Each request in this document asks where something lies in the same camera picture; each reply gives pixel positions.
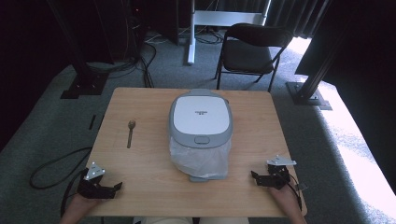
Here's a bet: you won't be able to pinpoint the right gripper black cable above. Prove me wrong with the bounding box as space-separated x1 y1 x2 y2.
286 173 304 212

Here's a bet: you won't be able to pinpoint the bundle of black floor cables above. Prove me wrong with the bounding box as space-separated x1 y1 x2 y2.
87 29 158 89

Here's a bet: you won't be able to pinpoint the white metal desk frame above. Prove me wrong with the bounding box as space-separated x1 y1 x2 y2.
186 0 272 65

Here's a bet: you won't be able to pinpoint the dark curtain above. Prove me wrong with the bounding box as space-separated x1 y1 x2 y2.
266 0 332 39

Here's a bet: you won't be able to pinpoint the brown spoon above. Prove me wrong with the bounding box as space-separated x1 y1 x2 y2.
126 119 136 149

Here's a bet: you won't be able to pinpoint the black floor cable loop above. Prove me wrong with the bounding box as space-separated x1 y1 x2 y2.
29 147 93 190

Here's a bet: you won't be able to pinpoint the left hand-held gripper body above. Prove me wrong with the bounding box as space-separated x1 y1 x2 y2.
77 161 108 200

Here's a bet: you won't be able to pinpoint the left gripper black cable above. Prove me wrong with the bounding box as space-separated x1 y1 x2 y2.
60 167 90 217

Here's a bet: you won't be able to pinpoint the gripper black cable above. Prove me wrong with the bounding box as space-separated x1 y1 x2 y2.
286 173 304 212
60 167 90 217

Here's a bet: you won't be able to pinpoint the white floor cables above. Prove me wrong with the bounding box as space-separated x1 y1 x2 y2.
143 27 191 45

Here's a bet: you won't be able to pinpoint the grey white lidded trash bin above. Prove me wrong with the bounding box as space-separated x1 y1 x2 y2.
168 88 233 183

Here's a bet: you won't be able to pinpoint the person's left hand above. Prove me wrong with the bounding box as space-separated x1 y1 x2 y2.
65 191 101 220

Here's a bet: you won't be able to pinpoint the clear plastic bin liner bag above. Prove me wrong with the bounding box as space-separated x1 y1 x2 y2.
169 135 233 180

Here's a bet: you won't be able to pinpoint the person's right hand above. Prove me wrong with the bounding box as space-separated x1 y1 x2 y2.
269 185 301 217

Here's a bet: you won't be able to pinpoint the black folding chair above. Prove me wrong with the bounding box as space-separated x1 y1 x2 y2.
214 22 294 93

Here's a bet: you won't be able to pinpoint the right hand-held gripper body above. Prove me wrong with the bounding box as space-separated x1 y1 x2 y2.
266 154 297 190

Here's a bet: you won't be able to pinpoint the black metal stand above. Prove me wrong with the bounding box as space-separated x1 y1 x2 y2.
46 0 110 100
285 0 353 112

